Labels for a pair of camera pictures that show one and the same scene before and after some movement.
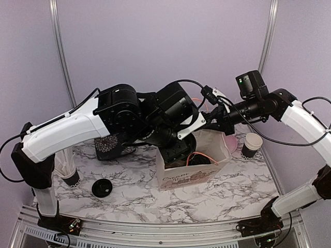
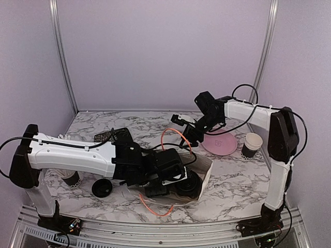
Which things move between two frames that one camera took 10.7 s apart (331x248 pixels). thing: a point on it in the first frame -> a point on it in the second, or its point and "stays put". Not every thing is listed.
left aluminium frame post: x=55 y=8 stays put
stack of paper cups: x=253 y=142 stays put
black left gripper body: x=171 y=154 -> x=155 y=193
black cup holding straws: x=74 y=181 stays put
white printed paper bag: x=209 y=143 -> x=201 y=166
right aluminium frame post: x=270 y=32 stays put
